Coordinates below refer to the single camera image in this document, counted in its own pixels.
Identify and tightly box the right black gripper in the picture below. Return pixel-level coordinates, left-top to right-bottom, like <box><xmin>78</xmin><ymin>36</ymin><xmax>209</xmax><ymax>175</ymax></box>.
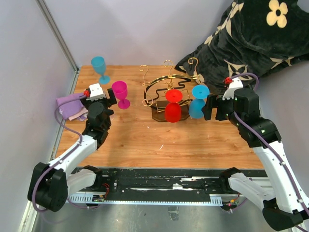
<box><xmin>202</xmin><ymin>93</ymin><xmax>244</xmax><ymax>128</ymax></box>

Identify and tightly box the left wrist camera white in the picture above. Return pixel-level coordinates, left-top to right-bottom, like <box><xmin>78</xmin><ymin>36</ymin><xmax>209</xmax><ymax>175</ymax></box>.
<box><xmin>84</xmin><ymin>83</ymin><xmax>106</xmax><ymax>101</ymax></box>

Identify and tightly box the red wine glass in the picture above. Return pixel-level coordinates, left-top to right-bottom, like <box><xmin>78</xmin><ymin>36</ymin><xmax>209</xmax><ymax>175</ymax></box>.
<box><xmin>165</xmin><ymin>89</ymin><xmax>183</xmax><ymax>123</ymax></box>

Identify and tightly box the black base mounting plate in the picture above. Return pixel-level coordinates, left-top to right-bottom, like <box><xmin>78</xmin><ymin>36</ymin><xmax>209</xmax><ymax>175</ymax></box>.
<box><xmin>70</xmin><ymin>166</ymin><xmax>273</xmax><ymax>203</ymax></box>

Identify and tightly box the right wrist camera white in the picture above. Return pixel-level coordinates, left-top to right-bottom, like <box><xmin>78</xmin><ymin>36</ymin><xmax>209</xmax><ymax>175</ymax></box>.
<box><xmin>222</xmin><ymin>77</ymin><xmax>243</xmax><ymax>101</ymax></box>

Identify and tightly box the purple cloth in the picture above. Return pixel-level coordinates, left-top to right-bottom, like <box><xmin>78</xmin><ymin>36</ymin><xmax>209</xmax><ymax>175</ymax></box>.
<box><xmin>56</xmin><ymin>93</ymin><xmax>88</xmax><ymax>121</ymax></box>

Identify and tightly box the magenta wine glass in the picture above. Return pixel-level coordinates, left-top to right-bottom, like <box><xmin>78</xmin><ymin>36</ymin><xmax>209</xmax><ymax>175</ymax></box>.
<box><xmin>112</xmin><ymin>81</ymin><xmax>130</xmax><ymax>110</ymax></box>

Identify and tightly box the cyan wine glass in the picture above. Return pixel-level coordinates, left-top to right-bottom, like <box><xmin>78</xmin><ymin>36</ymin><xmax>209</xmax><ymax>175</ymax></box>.
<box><xmin>189</xmin><ymin>85</ymin><xmax>210</xmax><ymax>119</ymax></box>
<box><xmin>91</xmin><ymin>56</ymin><xmax>111</xmax><ymax>85</ymax></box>

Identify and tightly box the black floral plush pillow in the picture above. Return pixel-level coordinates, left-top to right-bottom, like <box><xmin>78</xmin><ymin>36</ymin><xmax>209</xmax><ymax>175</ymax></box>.
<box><xmin>175</xmin><ymin>0</ymin><xmax>309</xmax><ymax>94</ymax></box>

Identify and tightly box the gold wire wine glass rack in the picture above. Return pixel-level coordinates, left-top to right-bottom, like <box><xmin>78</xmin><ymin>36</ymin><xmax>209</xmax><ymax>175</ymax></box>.
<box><xmin>142</xmin><ymin>72</ymin><xmax>209</xmax><ymax>123</ymax></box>

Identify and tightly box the aluminium corner rail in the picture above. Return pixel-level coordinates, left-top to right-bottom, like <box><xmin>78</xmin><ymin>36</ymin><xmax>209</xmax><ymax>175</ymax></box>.
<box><xmin>35</xmin><ymin>0</ymin><xmax>80</xmax><ymax>73</ymax></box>

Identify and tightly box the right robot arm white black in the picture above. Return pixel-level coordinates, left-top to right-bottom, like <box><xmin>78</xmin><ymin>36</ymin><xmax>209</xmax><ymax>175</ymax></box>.
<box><xmin>202</xmin><ymin>88</ymin><xmax>309</xmax><ymax>232</ymax></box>

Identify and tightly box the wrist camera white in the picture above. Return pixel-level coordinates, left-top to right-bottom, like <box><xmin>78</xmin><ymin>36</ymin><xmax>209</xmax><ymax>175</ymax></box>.
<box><xmin>222</xmin><ymin>77</ymin><xmax>243</xmax><ymax>101</ymax></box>
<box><xmin>84</xmin><ymin>83</ymin><xmax>106</xmax><ymax>101</ymax></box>

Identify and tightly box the slotted grey cable duct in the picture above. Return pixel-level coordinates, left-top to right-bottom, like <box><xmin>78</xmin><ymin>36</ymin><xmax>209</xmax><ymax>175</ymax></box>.
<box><xmin>69</xmin><ymin>192</ymin><xmax>223</xmax><ymax>206</ymax></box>

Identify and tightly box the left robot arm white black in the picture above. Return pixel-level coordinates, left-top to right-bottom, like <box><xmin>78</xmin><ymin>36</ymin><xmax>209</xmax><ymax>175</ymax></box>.
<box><xmin>28</xmin><ymin>84</ymin><xmax>117</xmax><ymax>213</ymax></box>

